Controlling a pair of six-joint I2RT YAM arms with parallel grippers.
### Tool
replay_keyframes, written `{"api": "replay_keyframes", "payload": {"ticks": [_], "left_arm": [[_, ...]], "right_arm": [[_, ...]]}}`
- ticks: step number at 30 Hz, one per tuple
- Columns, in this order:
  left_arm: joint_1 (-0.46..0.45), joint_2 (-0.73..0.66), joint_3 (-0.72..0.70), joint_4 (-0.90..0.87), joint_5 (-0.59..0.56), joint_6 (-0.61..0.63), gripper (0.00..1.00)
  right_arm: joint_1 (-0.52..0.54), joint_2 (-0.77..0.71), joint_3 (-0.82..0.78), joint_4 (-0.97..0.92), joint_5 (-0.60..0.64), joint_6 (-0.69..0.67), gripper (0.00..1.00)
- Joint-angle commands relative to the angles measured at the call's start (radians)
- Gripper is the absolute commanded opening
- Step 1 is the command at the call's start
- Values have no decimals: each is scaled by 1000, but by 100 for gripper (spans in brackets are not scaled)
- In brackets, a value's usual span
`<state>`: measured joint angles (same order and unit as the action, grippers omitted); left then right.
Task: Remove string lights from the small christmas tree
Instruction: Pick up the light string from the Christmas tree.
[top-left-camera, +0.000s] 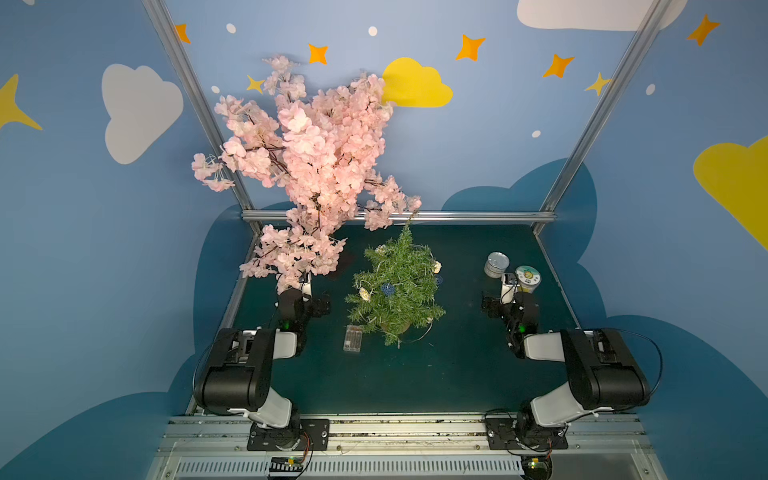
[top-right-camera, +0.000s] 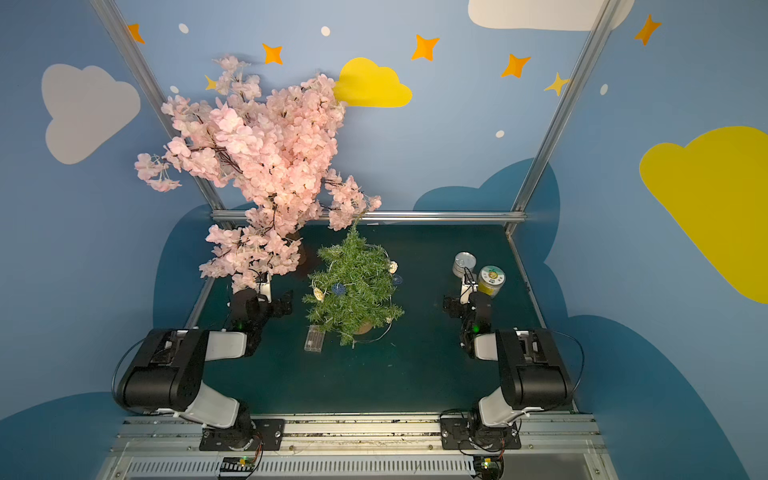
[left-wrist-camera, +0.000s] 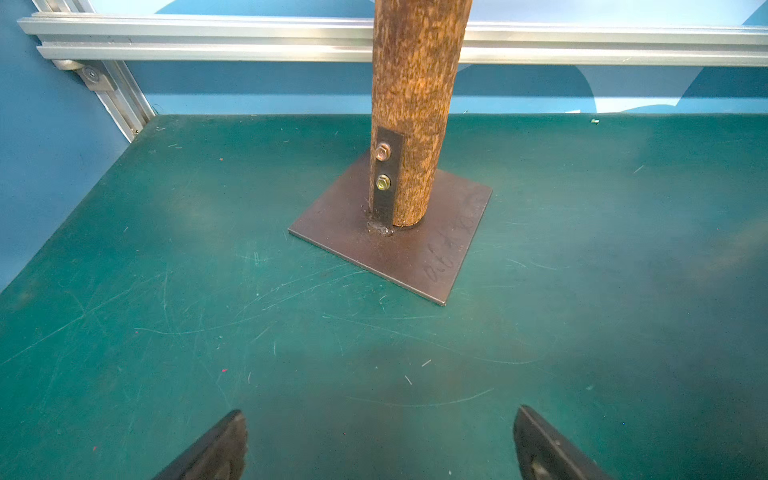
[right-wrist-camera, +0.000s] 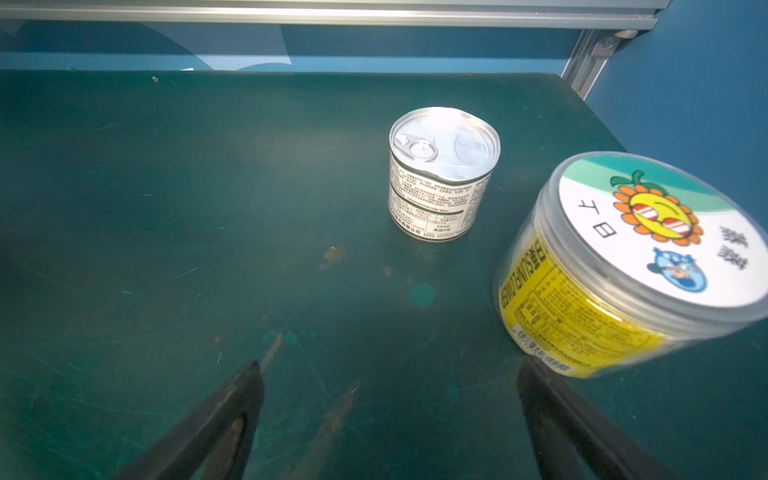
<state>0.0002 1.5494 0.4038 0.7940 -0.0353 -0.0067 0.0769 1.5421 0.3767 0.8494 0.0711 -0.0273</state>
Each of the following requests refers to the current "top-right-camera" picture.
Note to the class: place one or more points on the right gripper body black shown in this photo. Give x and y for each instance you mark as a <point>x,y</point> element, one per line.
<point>452,306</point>

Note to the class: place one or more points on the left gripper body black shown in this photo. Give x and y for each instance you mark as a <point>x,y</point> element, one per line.
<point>279,303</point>

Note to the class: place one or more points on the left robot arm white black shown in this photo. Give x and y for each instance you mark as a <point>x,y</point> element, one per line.
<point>166,375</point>

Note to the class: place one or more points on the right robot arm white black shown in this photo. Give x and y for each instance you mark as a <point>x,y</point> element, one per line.
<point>532,379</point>

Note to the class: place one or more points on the small green christmas tree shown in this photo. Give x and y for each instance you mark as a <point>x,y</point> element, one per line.
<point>353,288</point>

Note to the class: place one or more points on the pink cherry blossom tree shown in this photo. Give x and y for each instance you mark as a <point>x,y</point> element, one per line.
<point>277,151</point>

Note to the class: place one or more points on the silver tin can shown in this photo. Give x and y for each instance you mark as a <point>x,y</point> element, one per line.
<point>464,262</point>

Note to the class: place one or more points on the clear plastic battery box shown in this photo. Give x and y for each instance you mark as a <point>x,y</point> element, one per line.
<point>314,340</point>

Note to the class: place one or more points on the yellow labelled tin can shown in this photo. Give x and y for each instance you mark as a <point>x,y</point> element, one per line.
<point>490,280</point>

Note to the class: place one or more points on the right circuit board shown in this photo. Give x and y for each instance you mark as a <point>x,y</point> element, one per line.
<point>487,468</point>

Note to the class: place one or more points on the circuit board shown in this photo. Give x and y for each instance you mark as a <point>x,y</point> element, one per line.
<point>236,468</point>
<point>487,468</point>

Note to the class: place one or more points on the left circuit board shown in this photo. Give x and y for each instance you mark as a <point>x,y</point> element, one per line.
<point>236,468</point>

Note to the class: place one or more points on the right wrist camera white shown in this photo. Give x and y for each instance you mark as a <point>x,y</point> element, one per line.
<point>468,286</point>

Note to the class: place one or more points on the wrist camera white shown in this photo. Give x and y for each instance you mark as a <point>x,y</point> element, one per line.
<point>263,287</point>
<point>468,286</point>

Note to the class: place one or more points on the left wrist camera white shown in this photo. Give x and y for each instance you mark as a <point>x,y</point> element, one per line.
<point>263,287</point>

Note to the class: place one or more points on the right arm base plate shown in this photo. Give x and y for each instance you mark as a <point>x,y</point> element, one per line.
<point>458,433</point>

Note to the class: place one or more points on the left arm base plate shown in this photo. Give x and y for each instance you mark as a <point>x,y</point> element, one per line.
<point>265,434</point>

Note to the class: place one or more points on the front aluminium rail bed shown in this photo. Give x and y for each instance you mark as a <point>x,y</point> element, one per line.
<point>361,446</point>

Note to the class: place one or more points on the aluminium frame right post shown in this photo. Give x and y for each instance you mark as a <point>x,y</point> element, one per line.
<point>583,68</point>

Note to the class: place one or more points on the aluminium frame post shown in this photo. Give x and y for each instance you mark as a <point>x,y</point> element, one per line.
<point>583,68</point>
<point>114,23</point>

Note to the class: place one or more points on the aluminium frame left post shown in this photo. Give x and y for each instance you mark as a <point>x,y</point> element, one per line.
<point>114,23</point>

